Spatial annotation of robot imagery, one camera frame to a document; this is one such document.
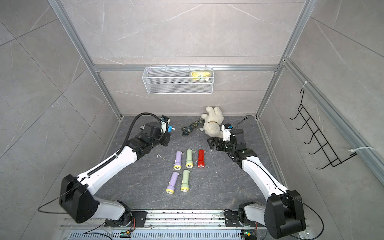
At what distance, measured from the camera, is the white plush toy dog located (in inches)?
40.6

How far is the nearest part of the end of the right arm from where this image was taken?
64 centimetres

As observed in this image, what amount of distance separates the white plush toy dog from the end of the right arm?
0.23m
